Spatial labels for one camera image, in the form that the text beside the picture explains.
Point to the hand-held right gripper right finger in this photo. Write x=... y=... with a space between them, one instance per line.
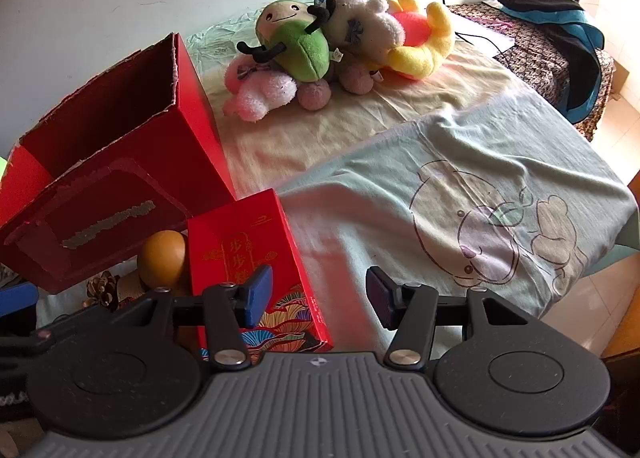
x=377 y=295

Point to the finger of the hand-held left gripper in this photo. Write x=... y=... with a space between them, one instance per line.
x=17 y=300

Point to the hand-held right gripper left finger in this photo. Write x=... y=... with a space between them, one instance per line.
x=257 y=295

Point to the small red gift box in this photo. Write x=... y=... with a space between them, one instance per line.
x=240 y=233

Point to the brown pine cone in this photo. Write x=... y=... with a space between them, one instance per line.
x=104 y=288

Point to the large red cardboard box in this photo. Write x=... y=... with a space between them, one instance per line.
x=125 y=163

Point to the light green printed sheet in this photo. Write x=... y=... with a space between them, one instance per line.
x=450 y=148

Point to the cream cloth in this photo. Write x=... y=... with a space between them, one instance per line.
x=350 y=128

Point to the yellow and pink plush toy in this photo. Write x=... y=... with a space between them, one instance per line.
x=415 y=60

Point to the green bean plush toy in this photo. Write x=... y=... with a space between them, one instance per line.
x=295 y=48

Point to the white paper sheet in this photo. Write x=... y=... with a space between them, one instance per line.
x=485 y=35

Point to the brown patterned cloth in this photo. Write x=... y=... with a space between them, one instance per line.
x=540 y=63

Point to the black and blue clothes pile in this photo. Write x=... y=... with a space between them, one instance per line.
x=550 y=3

